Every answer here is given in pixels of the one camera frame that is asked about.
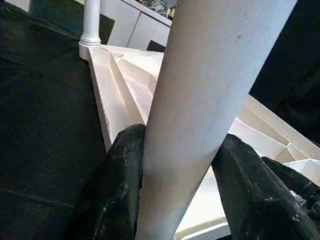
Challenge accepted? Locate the black work mat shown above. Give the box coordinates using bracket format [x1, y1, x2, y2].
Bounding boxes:
[0, 0, 320, 240]

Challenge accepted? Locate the dark clutter on cabinet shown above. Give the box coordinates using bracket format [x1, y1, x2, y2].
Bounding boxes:
[139, 0, 177, 20]

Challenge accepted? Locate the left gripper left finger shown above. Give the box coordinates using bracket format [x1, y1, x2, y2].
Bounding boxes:
[66, 123, 147, 240]

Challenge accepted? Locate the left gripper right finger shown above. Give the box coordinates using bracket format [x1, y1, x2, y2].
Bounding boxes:
[211, 134, 320, 240]

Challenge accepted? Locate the white plastic table leg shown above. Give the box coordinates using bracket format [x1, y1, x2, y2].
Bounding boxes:
[79, 0, 102, 47]
[134, 0, 298, 240]

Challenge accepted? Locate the white plastic table top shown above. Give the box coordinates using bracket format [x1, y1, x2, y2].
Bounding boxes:
[78, 42, 320, 240]

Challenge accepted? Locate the white sideboard cabinet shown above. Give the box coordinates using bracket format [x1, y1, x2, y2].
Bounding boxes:
[27, 0, 176, 52]

